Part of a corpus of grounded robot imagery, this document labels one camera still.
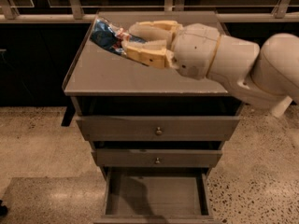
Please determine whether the grey middle drawer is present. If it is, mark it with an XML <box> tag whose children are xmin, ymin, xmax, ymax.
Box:
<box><xmin>95</xmin><ymin>148</ymin><xmax>222</xmax><ymax>168</ymax></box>

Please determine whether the brass top drawer knob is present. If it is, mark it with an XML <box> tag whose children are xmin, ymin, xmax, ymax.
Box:
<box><xmin>155</xmin><ymin>127</ymin><xmax>164</xmax><ymax>136</ymax></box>

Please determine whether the blue silver redbull can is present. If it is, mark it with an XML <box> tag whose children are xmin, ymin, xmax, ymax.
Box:
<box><xmin>89</xmin><ymin>18</ymin><xmax>148</xmax><ymax>56</ymax></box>

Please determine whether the grey open bottom drawer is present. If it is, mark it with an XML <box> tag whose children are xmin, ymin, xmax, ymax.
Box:
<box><xmin>94</xmin><ymin>168</ymin><xmax>219</xmax><ymax>224</ymax></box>

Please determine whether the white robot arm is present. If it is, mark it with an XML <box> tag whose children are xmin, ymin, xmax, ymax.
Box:
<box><xmin>121</xmin><ymin>21</ymin><xmax>299</xmax><ymax>108</ymax></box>

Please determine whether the white diagonal post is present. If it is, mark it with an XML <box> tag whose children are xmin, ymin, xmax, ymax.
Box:
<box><xmin>270</xmin><ymin>96</ymin><xmax>292</xmax><ymax>118</ymax></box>

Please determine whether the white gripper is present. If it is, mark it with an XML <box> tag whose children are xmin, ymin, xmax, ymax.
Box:
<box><xmin>121</xmin><ymin>21</ymin><xmax>221</xmax><ymax>79</ymax></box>

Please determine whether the black object on floor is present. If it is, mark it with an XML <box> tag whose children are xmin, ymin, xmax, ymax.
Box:
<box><xmin>0</xmin><ymin>200</ymin><xmax>8</xmax><ymax>216</ymax></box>

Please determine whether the white window railing frame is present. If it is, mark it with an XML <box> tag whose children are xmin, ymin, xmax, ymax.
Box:
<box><xmin>0</xmin><ymin>0</ymin><xmax>299</xmax><ymax>22</ymax></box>

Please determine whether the grey drawer cabinet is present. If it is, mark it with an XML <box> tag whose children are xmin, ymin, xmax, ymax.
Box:
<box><xmin>62</xmin><ymin>10</ymin><xmax>247</xmax><ymax>224</ymax></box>

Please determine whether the grey top drawer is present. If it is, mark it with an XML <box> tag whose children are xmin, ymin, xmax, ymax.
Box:
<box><xmin>77</xmin><ymin>116</ymin><xmax>239</xmax><ymax>142</ymax></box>

